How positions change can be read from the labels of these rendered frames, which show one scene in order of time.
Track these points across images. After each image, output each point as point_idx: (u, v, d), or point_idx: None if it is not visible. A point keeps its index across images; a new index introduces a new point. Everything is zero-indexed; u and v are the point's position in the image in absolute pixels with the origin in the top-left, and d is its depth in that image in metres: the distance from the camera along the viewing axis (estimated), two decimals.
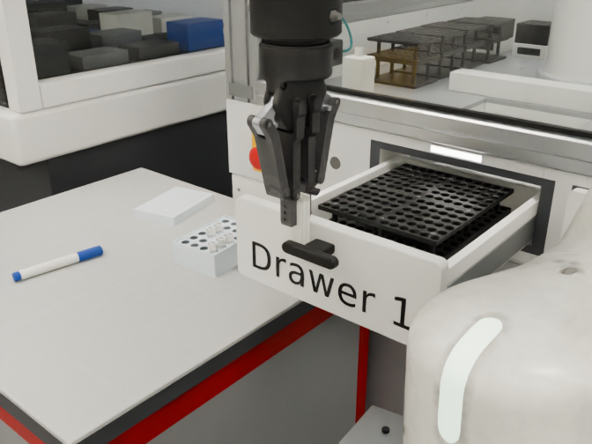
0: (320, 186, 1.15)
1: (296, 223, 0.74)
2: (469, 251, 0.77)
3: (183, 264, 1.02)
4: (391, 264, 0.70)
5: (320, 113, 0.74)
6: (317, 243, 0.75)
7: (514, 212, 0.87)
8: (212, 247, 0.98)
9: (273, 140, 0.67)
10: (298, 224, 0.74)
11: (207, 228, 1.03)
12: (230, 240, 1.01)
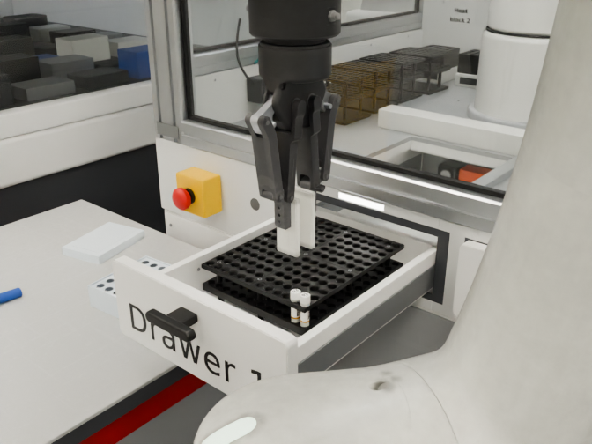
0: (242, 225, 1.17)
1: (291, 225, 0.73)
2: (336, 319, 0.76)
3: (99, 307, 1.03)
4: (246, 338, 0.70)
5: (321, 111, 0.74)
6: (180, 313, 0.74)
7: (397, 272, 0.87)
8: None
9: (270, 139, 0.66)
10: (292, 226, 0.73)
11: (296, 292, 0.78)
12: None
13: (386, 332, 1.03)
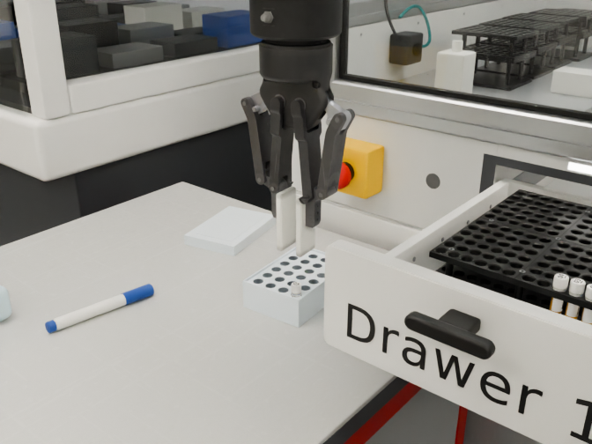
0: (410, 208, 0.95)
1: (279, 218, 0.76)
2: None
3: (256, 309, 0.82)
4: (576, 354, 0.49)
5: (337, 127, 0.68)
6: (456, 318, 0.53)
7: None
8: (295, 290, 0.78)
9: (249, 121, 0.73)
10: (278, 218, 0.75)
11: None
12: (566, 283, 0.59)
13: None
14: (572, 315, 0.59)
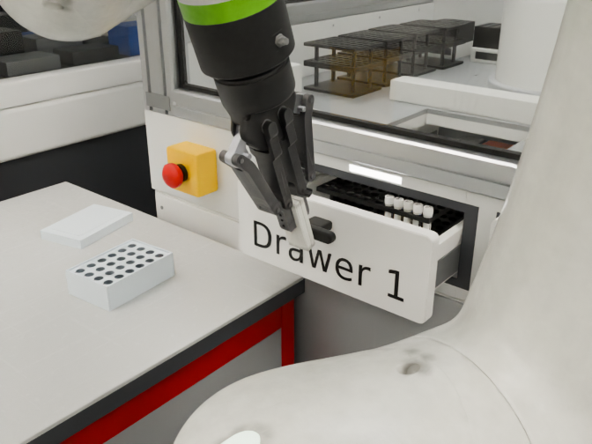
0: None
1: (296, 225, 0.74)
2: (459, 228, 0.81)
3: (77, 295, 0.92)
4: (386, 239, 0.74)
5: (295, 113, 0.71)
6: (315, 220, 0.79)
7: None
8: (394, 199, 0.86)
9: (250, 171, 0.65)
10: (298, 226, 0.74)
11: (419, 205, 0.83)
12: (403, 203, 0.85)
13: (403, 323, 0.91)
14: None
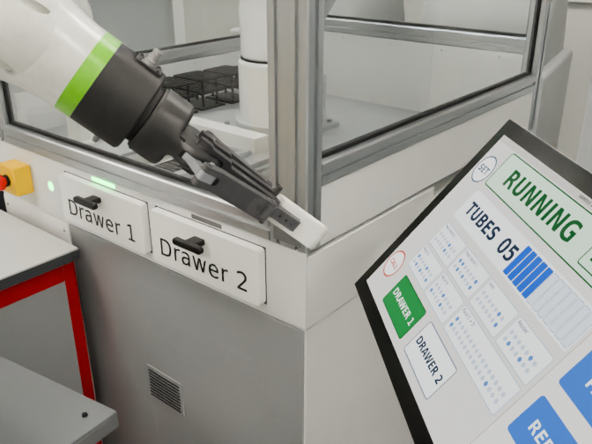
0: (47, 202, 1.58)
1: None
2: None
3: None
4: (122, 206, 1.34)
5: (214, 175, 0.67)
6: (91, 197, 1.39)
7: None
8: None
9: None
10: None
11: None
12: None
13: (129, 276, 1.45)
14: None
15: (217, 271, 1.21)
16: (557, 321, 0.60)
